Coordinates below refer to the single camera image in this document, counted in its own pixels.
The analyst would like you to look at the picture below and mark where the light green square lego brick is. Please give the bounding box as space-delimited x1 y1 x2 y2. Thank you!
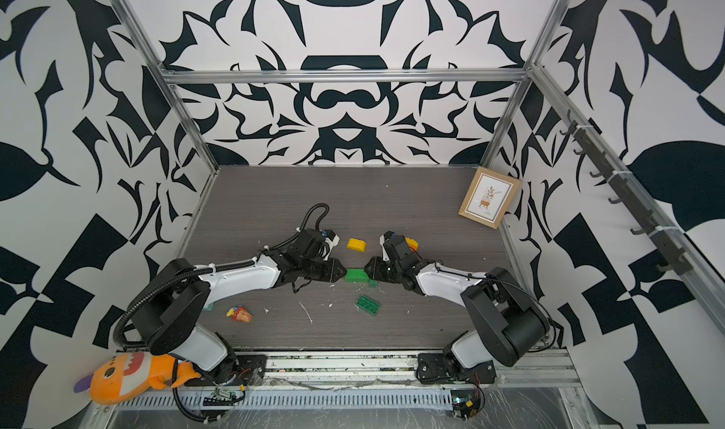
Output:
345 269 370 283

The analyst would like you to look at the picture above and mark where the yellow curved lego brick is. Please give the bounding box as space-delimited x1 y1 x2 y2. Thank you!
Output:
405 238 419 252
347 238 366 253

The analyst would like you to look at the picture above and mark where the dark green wide lego brick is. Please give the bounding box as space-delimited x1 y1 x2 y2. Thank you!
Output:
355 295 381 316

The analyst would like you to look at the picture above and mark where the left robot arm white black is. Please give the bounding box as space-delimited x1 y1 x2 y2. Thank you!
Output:
113 229 347 385

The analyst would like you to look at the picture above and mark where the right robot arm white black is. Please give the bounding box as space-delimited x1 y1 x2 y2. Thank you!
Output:
364 232 551 384

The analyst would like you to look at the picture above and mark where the small colourful toy figure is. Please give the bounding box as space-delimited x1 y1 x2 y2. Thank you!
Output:
227 306 253 323

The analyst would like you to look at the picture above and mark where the wooden framed picture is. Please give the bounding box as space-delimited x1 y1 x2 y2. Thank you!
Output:
458 167 521 230

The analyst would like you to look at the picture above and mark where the small circuit board right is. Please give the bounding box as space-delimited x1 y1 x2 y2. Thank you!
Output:
451 389 485 421

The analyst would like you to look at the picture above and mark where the small circuit board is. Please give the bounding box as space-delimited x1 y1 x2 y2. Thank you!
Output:
451 389 485 421
203 386 247 407

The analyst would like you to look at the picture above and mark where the small circuit board left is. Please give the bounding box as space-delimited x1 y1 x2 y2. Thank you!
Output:
203 386 247 407

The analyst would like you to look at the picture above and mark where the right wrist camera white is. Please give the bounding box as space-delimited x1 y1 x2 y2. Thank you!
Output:
379 231 396 262

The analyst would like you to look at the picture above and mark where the black corrugated cable hose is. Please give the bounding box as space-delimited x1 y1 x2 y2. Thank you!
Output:
265 202 332 255

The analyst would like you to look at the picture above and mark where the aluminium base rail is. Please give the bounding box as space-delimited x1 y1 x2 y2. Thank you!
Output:
252 349 582 389

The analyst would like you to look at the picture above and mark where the white slotted cable duct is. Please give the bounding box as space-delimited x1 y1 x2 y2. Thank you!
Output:
115 387 457 412

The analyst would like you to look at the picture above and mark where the wall hook rail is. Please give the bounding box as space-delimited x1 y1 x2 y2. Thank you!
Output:
562 119 694 276

